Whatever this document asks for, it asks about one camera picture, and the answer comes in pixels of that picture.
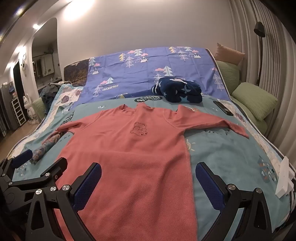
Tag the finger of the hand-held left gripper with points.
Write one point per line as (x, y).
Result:
(22, 158)
(54, 169)

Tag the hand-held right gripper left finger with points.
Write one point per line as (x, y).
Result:
(89, 185)

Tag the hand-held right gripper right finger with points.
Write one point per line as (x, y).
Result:
(208, 187)

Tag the pink shirt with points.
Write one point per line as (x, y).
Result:
(138, 162)

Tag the dark clothes pile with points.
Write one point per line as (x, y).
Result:
(47, 95)

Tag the floral patterned cloth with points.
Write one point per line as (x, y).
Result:
(46, 146)

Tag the teal printed blanket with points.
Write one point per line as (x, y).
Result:
(219, 150)

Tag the white ladder rack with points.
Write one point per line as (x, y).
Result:
(18, 111)

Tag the dark cabinet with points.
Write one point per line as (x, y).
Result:
(7, 109)

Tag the white cat figurine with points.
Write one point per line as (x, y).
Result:
(29, 104)

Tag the white power strip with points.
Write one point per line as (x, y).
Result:
(284, 178)

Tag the green bench cushion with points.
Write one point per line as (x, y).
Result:
(261, 126)

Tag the black remote control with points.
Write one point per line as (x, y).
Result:
(223, 107)

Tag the black flat screen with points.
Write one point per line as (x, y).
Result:
(17, 74)

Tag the navy star fleece blanket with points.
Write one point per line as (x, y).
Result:
(182, 92)

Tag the large green pillow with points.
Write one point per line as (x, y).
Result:
(254, 99)

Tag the landscape print headboard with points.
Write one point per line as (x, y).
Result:
(76, 71)

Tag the small green pillow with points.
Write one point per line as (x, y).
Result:
(227, 74)

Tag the purple tree print sheet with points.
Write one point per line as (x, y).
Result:
(129, 76)

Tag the peach pillow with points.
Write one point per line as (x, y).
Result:
(227, 54)

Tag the white curtain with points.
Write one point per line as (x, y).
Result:
(277, 69)

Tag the black floor lamp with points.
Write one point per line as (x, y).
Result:
(259, 29)

